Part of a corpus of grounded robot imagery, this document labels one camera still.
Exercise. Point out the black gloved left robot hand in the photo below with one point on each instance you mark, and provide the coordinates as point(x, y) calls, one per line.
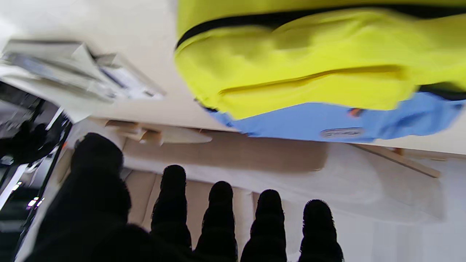
point(91, 218)

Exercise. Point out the white and blue cover book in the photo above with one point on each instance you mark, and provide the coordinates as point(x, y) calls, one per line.
point(80, 72)

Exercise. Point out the yellow and blue school bag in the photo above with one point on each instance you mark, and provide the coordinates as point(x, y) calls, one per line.
point(309, 65)

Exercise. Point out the wooden coffee table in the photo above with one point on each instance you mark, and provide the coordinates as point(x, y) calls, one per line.
point(174, 134)

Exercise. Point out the sheer white curtain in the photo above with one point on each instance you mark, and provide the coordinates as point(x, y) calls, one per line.
point(418, 218)

